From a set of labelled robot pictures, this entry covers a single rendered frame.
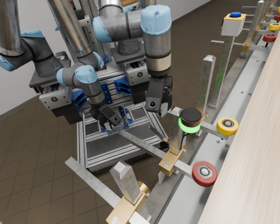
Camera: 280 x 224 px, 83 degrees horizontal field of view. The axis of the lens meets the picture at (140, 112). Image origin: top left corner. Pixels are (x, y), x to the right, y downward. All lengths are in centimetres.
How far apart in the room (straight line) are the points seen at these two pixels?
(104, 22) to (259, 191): 68
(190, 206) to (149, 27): 74
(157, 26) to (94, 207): 146
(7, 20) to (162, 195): 90
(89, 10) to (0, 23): 50
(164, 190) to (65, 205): 113
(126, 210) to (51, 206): 135
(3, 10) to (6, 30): 8
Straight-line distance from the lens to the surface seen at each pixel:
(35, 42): 102
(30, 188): 203
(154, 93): 49
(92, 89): 67
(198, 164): 62
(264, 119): 84
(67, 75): 73
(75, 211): 168
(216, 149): 102
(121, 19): 54
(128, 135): 76
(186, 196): 88
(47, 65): 105
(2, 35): 87
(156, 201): 78
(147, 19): 43
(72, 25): 76
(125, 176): 36
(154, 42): 44
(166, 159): 66
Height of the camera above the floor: 145
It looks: 44 degrees down
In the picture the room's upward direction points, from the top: 11 degrees counter-clockwise
